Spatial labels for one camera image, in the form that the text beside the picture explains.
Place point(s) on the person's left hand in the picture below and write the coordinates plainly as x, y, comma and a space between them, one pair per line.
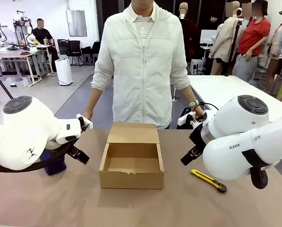
198, 115

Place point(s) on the navy blue printed pouch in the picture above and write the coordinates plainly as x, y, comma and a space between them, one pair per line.
56, 167

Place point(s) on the white folding table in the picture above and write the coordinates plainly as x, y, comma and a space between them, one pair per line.
223, 89

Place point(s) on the person in red shirt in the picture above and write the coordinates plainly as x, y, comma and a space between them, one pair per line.
252, 37

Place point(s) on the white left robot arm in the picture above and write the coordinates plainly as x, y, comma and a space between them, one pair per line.
25, 127

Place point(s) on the yellow utility knife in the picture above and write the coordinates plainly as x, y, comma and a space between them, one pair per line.
207, 178

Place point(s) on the person in black shirt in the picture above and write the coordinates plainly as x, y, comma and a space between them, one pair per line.
42, 35

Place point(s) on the person's left forearm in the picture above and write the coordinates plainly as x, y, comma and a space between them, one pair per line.
187, 94

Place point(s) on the person in white jacket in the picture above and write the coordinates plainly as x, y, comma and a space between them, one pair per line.
141, 71

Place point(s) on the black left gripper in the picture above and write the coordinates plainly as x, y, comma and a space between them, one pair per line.
72, 151

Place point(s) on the black light stand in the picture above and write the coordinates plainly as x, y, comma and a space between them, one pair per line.
233, 47

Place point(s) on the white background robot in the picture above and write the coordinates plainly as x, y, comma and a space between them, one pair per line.
22, 23

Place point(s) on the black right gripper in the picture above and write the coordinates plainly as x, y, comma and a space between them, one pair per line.
198, 137

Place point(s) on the white air purifier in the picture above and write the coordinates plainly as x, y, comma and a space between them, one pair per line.
64, 72

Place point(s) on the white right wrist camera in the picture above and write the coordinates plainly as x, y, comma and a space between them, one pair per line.
186, 118

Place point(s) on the person's right forearm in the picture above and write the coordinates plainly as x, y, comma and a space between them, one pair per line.
94, 100

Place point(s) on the brown cardboard box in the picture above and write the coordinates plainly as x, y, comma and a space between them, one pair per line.
131, 163

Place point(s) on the black office chair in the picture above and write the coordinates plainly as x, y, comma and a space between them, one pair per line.
74, 52
93, 53

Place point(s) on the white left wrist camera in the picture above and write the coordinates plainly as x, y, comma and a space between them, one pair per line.
87, 123

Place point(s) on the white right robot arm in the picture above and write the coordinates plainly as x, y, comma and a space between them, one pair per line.
240, 123

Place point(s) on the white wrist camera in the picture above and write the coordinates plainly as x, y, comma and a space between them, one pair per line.
87, 123
186, 118

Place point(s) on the black camera tripod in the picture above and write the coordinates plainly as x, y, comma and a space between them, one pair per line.
1, 82

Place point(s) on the mannequin in tan jacket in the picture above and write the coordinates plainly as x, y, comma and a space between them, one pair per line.
276, 47

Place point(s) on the pale green wristwatch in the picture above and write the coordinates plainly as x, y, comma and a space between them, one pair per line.
193, 103

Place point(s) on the mannequin in dark clothes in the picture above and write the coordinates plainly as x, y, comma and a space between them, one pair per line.
187, 30

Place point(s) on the white monitor back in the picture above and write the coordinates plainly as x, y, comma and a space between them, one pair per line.
206, 36

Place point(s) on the person's right hand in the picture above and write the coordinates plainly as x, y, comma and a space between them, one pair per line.
88, 115

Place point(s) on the grey wall panel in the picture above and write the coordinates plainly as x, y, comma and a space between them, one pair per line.
76, 23

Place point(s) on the grey workbench table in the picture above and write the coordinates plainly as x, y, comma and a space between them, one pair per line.
11, 55

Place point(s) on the mannequin in beige coat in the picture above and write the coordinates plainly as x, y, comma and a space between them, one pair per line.
223, 40

